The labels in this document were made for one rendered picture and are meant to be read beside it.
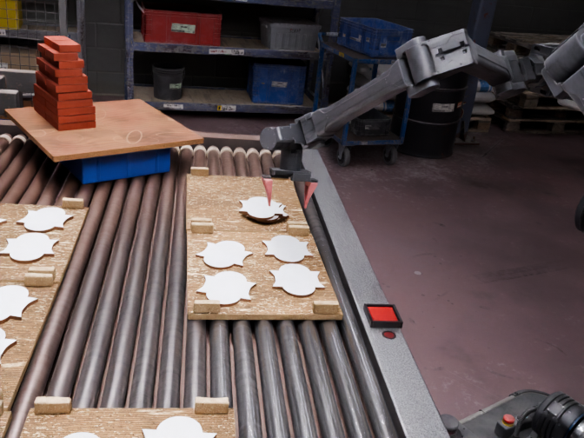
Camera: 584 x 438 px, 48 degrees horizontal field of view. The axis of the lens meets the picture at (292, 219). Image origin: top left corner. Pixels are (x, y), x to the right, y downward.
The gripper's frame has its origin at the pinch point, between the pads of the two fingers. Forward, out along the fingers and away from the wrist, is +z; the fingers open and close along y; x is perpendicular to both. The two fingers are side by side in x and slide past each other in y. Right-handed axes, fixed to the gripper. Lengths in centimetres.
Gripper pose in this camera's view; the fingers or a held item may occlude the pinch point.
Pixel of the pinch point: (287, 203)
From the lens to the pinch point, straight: 173.9
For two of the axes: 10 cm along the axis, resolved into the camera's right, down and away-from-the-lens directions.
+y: 9.8, 0.4, 2.0
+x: -1.9, -1.9, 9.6
